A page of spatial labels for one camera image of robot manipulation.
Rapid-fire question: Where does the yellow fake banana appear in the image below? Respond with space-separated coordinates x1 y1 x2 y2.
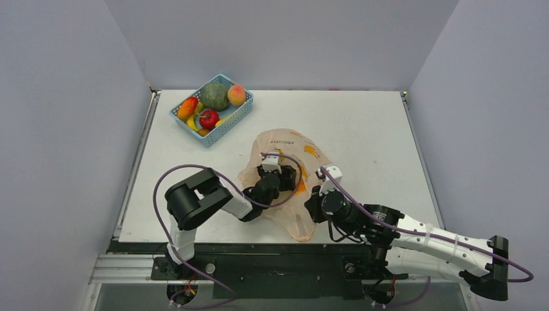
186 102 205 132

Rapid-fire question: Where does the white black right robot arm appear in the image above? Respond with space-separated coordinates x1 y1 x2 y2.
304 186 509 301

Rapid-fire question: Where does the orange fake mango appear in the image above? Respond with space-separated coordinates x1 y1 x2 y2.
176 97 199 121

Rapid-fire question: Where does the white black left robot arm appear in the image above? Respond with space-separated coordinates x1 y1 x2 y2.
164 165 300 279

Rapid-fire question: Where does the thin yellow chili pepper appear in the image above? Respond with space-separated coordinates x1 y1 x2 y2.
215 117 228 128

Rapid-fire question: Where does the orange translucent plastic bag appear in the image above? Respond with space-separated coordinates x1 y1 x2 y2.
238 128 331 242

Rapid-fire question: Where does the green netted melon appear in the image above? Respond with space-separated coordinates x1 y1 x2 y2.
199 82 229 111

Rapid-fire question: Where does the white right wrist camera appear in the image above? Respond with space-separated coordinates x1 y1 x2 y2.
316 163 342 196

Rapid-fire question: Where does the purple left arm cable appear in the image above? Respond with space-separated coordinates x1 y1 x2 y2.
152 152 304 310

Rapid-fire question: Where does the fake peach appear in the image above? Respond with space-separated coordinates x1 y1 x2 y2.
227 84 247 106

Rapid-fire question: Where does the brown fake kiwi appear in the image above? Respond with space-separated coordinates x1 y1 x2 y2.
197 128 210 137

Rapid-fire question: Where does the light blue perforated basket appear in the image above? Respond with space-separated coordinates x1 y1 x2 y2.
169 74 254 147

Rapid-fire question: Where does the red fake tomato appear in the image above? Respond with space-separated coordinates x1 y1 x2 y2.
199 109 220 130

